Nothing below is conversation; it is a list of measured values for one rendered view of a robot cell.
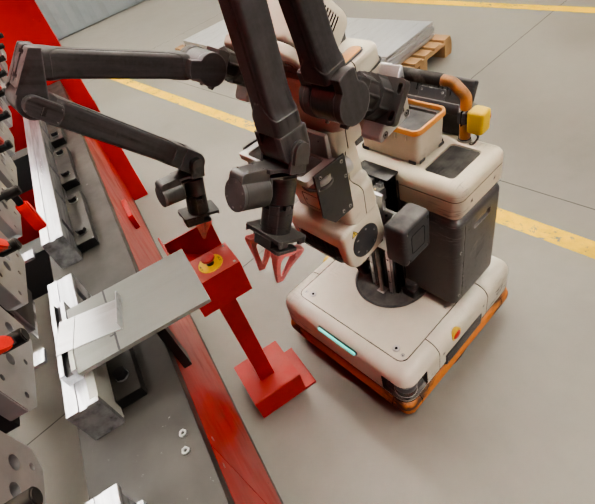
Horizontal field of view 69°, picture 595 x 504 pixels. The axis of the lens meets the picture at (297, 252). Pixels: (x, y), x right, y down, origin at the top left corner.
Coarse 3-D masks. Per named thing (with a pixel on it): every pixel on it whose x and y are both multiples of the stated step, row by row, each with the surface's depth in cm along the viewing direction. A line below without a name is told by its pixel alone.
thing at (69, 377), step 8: (64, 304) 91; (56, 312) 91; (64, 312) 89; (56, 320) 88; (56, 328) 86; (56, 336) 85; (56, 344) 83; (64, 360) 81; (64, 368) 79; (64, 376) 78; (72, 376) 79; (80, 376) 80
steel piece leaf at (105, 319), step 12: (120, 300) 87; (84, 312) 88; (96, 312) 87; (108, 312) 86; (120, 312) 85; (84, 324) 85; (96, 324) 84; (108, 324) 84; (120, 324) 82; (84, 336) 83; (96, 336) 82
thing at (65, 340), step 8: (64, 320) 87; (72, 320) 87; (64, 328) 86; (72, 328) 85; (64, 336) 84; (72, 336) 84; (64, 344) 83; (72, 344) 82; (56, 352) 82; (64, 352) 81
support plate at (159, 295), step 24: (168, 264) 92; (120, 288) 90; (144, 288) 89; (168, 288) 87; (192, 288) 86; (72, 312) 89; (144, 312) 84; (168, 312) 83; (120, 336) 81; (144, 336) 80; (96, 360) 78
